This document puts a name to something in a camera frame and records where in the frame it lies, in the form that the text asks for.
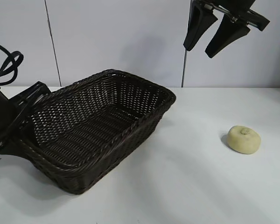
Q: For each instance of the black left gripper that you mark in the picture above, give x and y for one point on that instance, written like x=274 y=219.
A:
x=0 y=109

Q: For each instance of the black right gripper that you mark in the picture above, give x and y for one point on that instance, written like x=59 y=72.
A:
x=233 y=5

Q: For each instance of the dark brown woven basket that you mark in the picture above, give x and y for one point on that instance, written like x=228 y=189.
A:
x=95 y=130

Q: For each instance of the pale yellow egg yolk pastry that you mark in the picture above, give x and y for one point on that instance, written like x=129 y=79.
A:
x=241 y=142

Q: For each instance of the thin grey wall strip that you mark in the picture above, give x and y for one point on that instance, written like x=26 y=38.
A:
x=184 y=70
x=53 y=46

